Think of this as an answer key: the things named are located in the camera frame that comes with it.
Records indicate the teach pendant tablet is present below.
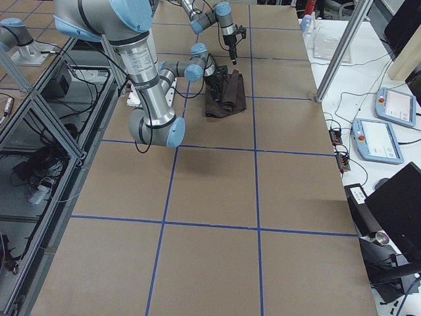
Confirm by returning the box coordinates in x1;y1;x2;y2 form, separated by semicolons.
374;87;416;127
352;118;404;165

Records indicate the far teach pendant tablet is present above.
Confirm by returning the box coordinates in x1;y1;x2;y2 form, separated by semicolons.
374;87;416;127

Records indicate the near teach pendant tablet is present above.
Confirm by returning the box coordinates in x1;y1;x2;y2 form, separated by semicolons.
352;118;404;165

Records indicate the clear plastic tray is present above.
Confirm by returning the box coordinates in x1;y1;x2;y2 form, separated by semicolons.
306;24;344;65

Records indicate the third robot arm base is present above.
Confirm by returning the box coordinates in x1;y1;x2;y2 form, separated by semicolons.
1;18;54;66

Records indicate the dark brown t-shirt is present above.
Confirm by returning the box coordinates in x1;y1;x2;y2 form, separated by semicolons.
204;69;247;119

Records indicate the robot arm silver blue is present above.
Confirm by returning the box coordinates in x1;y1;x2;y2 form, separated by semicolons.
54;1;226;147
176;0;247;65

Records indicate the black monitor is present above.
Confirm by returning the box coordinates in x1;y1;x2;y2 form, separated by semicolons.
365;162;420;262

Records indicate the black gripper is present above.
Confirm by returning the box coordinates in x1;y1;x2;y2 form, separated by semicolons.
220;25;247;65
204;65;228;103

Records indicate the aluminium frame column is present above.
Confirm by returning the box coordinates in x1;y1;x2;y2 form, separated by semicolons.
314;0;374;103

